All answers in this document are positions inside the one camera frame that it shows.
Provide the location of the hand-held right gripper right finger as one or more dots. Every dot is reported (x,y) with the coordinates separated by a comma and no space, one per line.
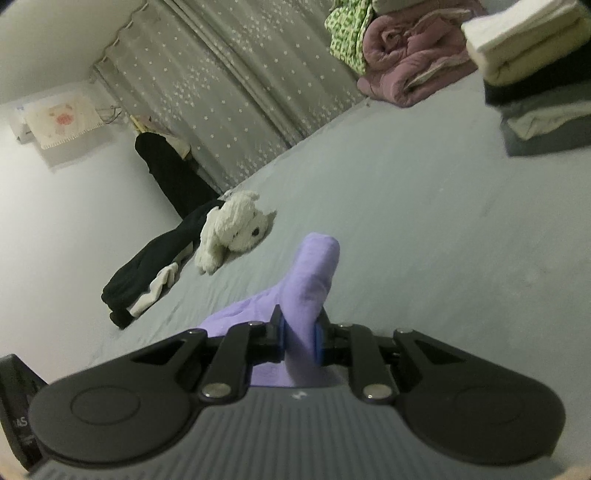
(317,344)

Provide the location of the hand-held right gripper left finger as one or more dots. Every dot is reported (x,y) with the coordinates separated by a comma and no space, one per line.
(281,341)

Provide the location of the purple shirt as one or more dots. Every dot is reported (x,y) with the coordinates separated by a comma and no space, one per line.
(309,286)

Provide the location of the black hanging clothes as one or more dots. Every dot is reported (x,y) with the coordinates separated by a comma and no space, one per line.
(171,170)

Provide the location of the stack of folded clothes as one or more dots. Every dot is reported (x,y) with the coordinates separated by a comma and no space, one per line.
(531,69)

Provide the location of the white plush dog toy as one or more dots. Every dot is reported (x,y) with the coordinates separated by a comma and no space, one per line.
(235,226)

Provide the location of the black garment with white stripe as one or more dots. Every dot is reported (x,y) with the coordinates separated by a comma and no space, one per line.
(147,267)

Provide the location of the grey star print curtain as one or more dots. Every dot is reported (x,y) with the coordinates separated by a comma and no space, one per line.
(221,92)

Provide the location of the air conditioner with cloth cover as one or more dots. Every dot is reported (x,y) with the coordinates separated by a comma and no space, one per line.
(60,117)

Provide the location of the folded pink quilt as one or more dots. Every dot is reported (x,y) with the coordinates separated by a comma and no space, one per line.
(406,55)

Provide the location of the green floral cloth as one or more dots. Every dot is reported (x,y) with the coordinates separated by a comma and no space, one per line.
(348,32)

